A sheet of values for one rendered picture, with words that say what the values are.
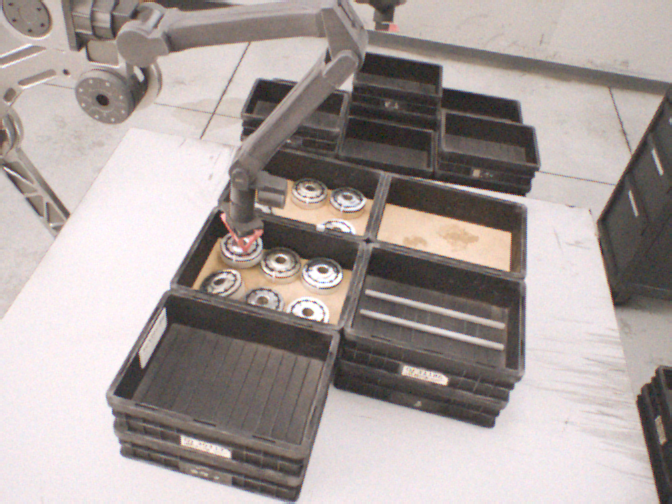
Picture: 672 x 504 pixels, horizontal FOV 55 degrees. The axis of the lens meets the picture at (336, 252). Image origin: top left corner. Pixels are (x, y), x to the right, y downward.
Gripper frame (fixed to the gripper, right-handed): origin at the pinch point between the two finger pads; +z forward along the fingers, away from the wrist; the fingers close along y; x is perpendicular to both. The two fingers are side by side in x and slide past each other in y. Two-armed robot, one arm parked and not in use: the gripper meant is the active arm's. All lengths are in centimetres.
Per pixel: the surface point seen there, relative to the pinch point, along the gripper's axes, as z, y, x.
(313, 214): 7.3, 8.0, -26.5
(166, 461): 17, -37, 35
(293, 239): 1.2, -3.4, -13.1
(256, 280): 7.0, -7.5, -0.9
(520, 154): 41, 35, -150
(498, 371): -5, -61, -30
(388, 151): 54, 71, -108
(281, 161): 1.8, 26.3, -25.7
